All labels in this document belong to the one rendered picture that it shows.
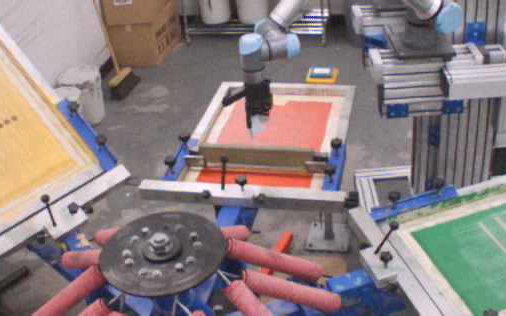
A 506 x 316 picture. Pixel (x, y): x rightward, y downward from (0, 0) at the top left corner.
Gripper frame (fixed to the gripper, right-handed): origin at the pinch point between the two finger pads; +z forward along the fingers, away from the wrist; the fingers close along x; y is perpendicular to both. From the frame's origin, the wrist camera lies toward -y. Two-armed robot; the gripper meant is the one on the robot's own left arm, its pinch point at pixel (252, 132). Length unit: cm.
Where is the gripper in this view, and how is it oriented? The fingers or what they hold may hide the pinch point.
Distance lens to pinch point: 229.7
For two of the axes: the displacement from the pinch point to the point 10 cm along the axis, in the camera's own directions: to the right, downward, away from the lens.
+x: 2.2, -5.5, 8.1
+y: 9.7, 0.6, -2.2
